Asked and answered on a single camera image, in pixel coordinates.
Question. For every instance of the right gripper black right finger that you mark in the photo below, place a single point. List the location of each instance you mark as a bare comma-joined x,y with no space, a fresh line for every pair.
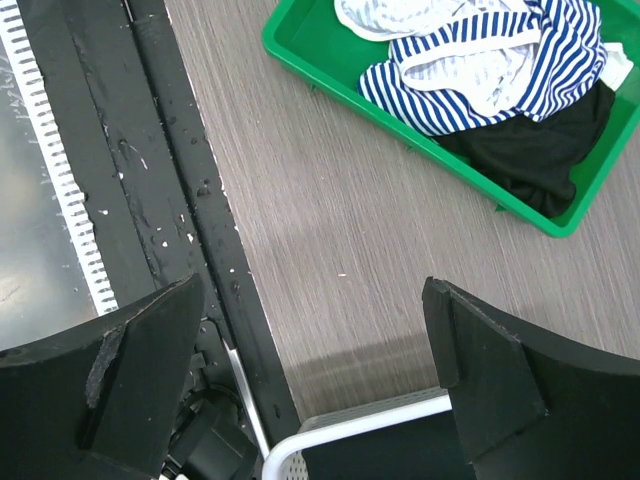
529,403

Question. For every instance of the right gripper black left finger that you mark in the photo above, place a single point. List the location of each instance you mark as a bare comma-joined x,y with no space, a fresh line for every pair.
99,400

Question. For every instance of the blue white striped tank top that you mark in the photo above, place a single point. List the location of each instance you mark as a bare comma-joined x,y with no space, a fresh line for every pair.
500,65

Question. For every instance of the green plastic tray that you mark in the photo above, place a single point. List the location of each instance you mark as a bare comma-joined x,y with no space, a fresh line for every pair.
307,38

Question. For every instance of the white perforated laundry basket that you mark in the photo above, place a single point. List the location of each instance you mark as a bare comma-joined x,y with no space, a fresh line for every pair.
285,461

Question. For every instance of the black garment in tray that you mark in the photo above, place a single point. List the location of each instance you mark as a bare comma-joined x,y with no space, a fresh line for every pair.
532,161

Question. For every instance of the white garment in tray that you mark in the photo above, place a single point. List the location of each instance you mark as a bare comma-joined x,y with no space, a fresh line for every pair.
400,15

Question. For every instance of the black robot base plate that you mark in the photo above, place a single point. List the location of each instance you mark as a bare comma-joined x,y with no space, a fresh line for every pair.
145,170

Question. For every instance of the white slotted cable duct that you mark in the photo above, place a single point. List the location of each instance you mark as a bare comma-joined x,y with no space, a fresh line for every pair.
23,82

